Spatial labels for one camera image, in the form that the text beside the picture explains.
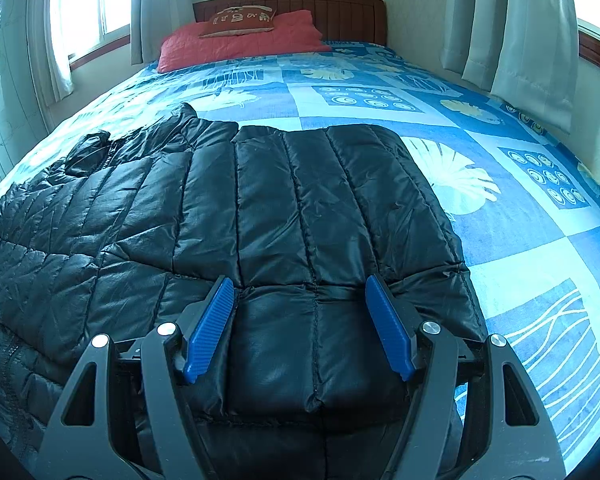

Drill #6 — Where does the frosted glass wardrobe door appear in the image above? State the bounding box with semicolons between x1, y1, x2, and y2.
0;0;52;196

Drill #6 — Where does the brown wooden headboard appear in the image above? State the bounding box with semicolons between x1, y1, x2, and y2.
192;0;389;46

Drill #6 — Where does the blue patterned bed sheet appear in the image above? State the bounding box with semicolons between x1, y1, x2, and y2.
0;40;600;480

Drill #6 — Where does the black puffer jacket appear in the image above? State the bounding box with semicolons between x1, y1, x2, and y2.
0;102;489;480

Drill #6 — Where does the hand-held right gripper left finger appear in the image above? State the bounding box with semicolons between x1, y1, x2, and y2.
32;275;239;480

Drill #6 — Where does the red pillow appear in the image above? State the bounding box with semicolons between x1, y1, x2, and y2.
156;10;333;74

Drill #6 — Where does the white curtain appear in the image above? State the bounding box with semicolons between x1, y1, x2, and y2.
490;0;582;134
440;0;512;92
29;0;76;107
130;0;194;66

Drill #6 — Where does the brown printed cushion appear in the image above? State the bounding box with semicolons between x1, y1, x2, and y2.
199;5;277;40

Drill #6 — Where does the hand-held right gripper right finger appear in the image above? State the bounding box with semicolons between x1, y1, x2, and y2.
364;274;568;480

